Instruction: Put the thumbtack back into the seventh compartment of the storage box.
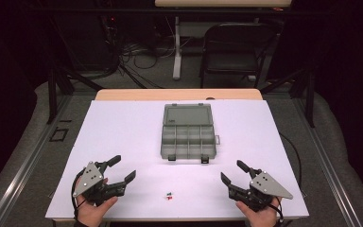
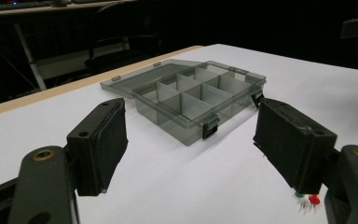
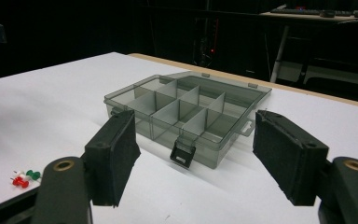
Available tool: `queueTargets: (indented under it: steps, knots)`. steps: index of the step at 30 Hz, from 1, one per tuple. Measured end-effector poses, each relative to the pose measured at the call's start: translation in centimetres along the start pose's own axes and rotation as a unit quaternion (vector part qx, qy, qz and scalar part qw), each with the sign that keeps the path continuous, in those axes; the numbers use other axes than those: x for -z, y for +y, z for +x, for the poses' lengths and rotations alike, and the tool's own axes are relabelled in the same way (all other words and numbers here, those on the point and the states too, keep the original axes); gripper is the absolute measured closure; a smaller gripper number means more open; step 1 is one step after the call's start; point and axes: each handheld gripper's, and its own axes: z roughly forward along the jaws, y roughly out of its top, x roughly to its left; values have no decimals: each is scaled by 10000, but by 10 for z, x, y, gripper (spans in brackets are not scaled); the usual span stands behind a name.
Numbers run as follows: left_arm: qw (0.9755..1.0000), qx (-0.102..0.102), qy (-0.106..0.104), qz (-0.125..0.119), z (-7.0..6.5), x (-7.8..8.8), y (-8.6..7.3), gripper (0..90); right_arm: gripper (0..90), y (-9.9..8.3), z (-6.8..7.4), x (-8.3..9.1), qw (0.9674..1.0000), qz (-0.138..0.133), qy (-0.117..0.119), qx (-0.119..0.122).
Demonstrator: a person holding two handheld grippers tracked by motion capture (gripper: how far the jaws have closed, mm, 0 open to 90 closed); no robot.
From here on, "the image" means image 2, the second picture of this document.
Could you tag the black folding chair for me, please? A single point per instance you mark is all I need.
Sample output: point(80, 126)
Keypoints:
point(118, 59)

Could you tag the wooden desk with white legs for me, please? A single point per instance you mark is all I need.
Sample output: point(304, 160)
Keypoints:
point(28, 53)

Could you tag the green pushpin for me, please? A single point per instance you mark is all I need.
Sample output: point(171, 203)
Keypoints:
point(299, 195)

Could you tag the dark keyboard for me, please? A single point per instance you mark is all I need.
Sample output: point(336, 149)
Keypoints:
point(18, 5)

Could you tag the white pushpin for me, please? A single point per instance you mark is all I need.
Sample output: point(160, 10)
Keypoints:
point(303, 203)

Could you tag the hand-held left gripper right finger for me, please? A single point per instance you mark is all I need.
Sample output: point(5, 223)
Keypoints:
point(295, 143)

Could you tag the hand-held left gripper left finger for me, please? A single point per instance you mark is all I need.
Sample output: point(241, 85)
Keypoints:
point(98, 146)

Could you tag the transparent grey compartment box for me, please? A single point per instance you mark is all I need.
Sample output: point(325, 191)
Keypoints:
point(183, 105)

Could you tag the red pushpin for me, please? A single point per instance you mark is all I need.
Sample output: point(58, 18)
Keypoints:
point(314, 199)

